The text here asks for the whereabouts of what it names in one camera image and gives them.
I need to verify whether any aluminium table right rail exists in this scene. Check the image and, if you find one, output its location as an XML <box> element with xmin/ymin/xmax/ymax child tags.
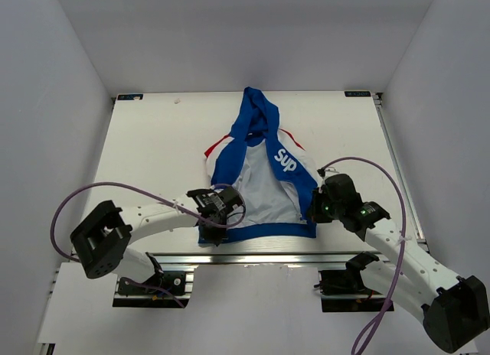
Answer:
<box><xmin>372</xmin><ymin>93</ymin><xmax>427</xmax><ymax>247</ymax></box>

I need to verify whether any blue corner label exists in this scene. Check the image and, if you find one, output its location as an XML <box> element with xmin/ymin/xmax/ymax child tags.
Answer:
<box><xmin>116</xmin><ymin>93</ymin><xmax>143</xmax><ymax>101</ymax></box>
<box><xmin>344</xmin><ymin>90</ymin><xmax>371</xmax><ymax>97</ymax></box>

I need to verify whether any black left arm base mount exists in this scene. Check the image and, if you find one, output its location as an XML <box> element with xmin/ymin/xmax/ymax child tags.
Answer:
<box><xmin>113</xmin><ymin>256</ymin><xmax>189</xmax><ymax>309</ymax></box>

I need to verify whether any aluminium table rail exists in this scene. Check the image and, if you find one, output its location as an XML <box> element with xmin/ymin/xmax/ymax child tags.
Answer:
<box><xmin>372</xmin><ymin>93</ymin><xmax>427</xmax><ymax>247</ymax></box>
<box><xmin>154</xmin><ymin>253</ymin><xmax>357</xmax><ymax>265</ymax></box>

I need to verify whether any blue right corner label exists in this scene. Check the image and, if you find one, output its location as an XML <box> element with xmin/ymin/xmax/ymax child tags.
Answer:
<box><xmin>344</xmin><ymin>90</ymin><xmax>371</xmax><ymax>97</ymax></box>

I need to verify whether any blue left corner label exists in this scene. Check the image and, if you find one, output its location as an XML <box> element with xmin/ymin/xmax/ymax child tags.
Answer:
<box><xmin>116</xmin><ymin>93</ymin><xmax>143</xmax><ymax>101</ymax></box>

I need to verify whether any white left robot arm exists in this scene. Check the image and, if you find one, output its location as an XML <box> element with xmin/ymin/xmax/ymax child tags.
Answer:
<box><xmin>70</xmin><ymin>184</ymin><xmax>246</xmax><ymax>293</ymax></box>

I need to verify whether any aluminium table front rail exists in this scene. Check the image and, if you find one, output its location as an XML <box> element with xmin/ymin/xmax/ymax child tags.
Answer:
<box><xmin>154</xmin><ymin>253</ymin><xmax>357</xmax><ymax>265</ymax></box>

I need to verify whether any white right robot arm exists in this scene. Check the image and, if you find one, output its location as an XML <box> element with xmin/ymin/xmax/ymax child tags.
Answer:
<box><xmin>309</xmin><ymin>171</ymin><xmax>489</xmax><ymax>353</ymax></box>

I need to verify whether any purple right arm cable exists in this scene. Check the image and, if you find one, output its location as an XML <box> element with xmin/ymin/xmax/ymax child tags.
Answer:
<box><xmin>320</xmin><ymin>156</ymin><xmax>407</xmax><ymax>355</ymax></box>

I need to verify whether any blue white red jacket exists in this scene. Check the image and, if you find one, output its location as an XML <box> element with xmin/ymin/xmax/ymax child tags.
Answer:
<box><xmin>204</xmin><ymin>87</ymin><xmax>318</xmax><ymax>243</ymax></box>

